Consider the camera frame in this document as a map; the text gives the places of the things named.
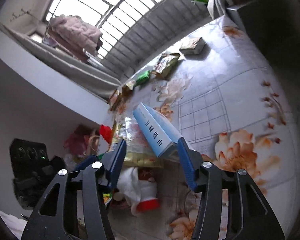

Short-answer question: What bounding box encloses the white bottle red cap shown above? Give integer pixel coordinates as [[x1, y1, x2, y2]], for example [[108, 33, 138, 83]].
[[131, 167, 160, 216]]

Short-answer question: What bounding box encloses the light blue book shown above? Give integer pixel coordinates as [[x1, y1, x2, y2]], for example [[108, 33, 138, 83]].
[[133, 103, 182, 159]]

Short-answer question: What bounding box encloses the yellow green snack bag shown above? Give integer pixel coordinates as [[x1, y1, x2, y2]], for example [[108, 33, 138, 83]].
[[152, 53, 180, 79]]

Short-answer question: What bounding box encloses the grey balcony railing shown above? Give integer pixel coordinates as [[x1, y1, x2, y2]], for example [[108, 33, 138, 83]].
[[98, 0, 209, 79]]

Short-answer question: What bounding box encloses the pink plastic bag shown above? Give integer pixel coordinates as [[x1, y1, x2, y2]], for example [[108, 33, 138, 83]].
[[64, 124, 100, 158]]

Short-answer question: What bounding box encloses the orange snack packet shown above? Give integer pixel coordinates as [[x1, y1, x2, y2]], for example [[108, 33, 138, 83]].
[[108, 89, 122, 111]]

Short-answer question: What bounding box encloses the green snack packet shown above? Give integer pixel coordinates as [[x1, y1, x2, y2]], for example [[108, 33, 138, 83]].
[[135, 70, 151, 86]]

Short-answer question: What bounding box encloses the white cloth towel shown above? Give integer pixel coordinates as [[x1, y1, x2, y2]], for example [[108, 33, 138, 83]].
[[116, 167, 138, 210]]

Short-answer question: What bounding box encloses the small brown snack packet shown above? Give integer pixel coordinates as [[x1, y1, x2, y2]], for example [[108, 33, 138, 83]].
[[122, 80, 135, 98]]

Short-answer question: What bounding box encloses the gold foil snack bag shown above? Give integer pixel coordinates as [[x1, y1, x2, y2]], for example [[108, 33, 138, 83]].
[[112, 115, 180, 169]]

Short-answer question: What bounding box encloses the dark grey cabinet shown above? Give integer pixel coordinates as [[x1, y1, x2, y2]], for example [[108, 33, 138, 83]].
[[227, 0, 300, 53]]

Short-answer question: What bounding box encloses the pink quilted jacket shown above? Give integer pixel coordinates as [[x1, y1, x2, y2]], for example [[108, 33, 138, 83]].
[[45, 14, 103, 56]]

